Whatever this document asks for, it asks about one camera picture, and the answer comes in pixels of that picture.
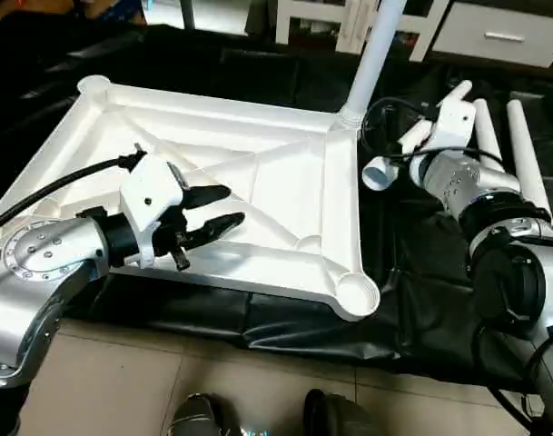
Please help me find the dark robot right foot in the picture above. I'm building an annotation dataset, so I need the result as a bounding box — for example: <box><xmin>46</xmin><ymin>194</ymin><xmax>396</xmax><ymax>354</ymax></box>
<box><xmin>302</xmin><ymin>390</ymin><xmax>379</xmax><ymax>436</ymax></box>

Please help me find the white low drawer unit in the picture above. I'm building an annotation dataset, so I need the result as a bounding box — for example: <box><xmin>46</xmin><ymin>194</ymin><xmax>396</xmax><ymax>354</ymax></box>
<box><xmin>430</xmin><ymin>0</ymin><xmax>553</xmax><ymax>70</ymax></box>

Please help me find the white plastic table top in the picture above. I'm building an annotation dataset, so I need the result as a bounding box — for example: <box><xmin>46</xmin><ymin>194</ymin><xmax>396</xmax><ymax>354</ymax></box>
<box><xmin>0</xmin><ymin>74</ymin><xmax>382</xmax><ymax>322</ymax></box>

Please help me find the white glass-door cabinet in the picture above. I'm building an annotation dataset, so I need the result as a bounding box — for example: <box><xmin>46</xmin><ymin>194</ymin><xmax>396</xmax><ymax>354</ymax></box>
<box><xmin>273</xmin><ymin>0</ymin><xmax>450</xmax><ymax>62</ymax></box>

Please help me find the grey metal pole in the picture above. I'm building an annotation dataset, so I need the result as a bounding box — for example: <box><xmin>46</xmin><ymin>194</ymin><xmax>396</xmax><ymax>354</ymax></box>
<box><xmin>178</xmin><ymin>0</ymin><xmax>198</xmax><ymax>30</ymax></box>

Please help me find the black work mat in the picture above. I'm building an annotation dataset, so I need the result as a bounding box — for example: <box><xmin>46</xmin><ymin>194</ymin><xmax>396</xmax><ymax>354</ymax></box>
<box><xmin>0</xmin><ymin>23</ymin><xmax>553</xmax><ymax>387</ymax></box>

